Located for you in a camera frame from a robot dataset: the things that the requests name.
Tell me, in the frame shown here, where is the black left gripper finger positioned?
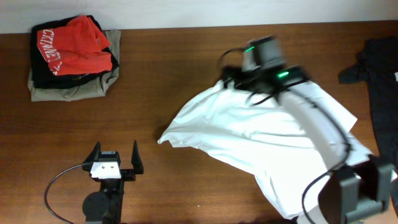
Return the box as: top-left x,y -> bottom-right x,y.
84,141 -> 101,164
131,141 -> 144,170

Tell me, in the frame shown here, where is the white t-shirt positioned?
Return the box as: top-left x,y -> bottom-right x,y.
157,79 -> 398,220

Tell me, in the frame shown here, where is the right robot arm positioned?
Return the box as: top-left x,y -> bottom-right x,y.
221,65 -> 394,223

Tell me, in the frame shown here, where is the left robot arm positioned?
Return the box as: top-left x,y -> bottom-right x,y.
82,142 -> 144,224

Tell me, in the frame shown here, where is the khaki folded garment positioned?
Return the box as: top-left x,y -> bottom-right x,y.
28,30 -> 121,101

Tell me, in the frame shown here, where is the red folded shirt white lettering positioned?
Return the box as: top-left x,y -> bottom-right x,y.
37,15 -> 113,76

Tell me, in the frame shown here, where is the black garment at right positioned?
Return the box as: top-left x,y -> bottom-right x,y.
338,36 -> 398,215

